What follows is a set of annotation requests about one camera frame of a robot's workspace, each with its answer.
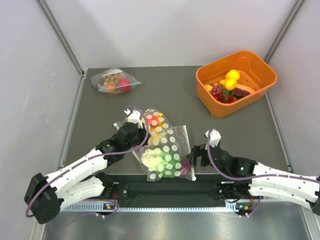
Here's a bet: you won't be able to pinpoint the polka dot bag with fruit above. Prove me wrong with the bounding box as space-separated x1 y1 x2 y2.
113 108 173 163

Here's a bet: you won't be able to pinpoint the grey slotted cable duct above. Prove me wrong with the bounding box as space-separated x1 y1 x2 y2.
62 201 239 213

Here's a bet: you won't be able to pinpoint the fake red strawberries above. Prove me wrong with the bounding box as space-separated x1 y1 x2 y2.
214 92 235 104

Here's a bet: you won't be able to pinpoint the fake green lettuce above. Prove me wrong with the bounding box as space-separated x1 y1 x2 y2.
155 151 182 178

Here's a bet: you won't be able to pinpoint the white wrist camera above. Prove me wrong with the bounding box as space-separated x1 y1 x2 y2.
124 108 143 129
204 129 222 148

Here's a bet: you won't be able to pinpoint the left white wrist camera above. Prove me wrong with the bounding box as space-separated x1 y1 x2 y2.
124 108 143 129

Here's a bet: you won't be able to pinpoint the small orange fake fruit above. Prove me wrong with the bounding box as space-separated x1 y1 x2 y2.
204 84 213 92

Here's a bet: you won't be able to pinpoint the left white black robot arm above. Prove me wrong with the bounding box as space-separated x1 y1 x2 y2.
24 122 150 225

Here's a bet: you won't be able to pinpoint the clear bag with nuts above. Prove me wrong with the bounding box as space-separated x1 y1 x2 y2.
91 68 141 95

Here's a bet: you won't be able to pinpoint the fake purple grapes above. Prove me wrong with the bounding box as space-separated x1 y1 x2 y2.
210 84 224 97

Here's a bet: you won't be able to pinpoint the orange plastic bin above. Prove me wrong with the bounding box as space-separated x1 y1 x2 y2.
195 50 278 118

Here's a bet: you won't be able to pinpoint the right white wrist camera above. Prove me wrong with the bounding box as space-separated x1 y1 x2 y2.
204 129 222 148

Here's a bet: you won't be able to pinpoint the yellow fake lemon lower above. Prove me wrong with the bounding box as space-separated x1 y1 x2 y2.
223 78 238 91

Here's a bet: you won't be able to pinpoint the fake red onion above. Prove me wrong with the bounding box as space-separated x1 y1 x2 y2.
180 159 191 176

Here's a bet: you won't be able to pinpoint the yellow fake lemon upper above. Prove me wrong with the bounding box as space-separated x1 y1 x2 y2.
225 69 241 81

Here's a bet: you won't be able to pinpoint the polka dot bag with vegetables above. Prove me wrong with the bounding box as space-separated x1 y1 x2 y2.
137 125 197 182

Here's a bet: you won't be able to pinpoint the fake meat slice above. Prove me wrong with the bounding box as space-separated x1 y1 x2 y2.
233 83 256 98

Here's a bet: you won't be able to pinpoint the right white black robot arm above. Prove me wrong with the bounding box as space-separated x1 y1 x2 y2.
186 144 320 215

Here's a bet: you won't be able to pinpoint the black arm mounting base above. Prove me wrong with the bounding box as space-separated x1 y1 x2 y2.
106 174 251 207

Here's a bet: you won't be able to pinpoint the yellow fake lemon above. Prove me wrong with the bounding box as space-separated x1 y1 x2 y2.
225 69 241 81
223 78 238 91

